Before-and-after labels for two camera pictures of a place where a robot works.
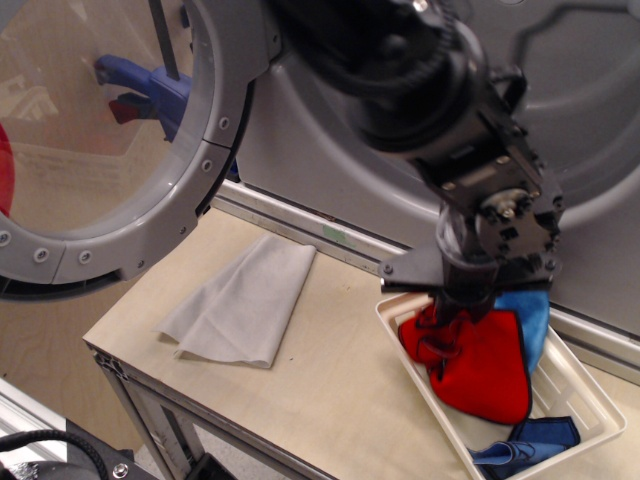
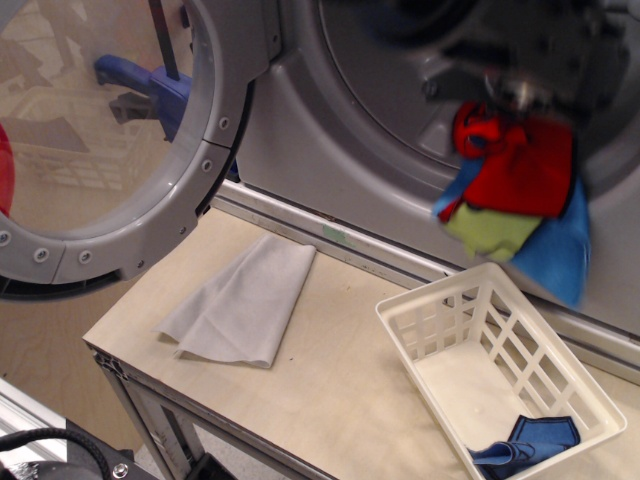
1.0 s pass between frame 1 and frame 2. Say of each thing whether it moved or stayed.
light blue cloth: moved
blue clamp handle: stayed
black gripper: moved
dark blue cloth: stayed
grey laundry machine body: stayed
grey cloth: stayed
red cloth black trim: moved
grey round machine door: stayed
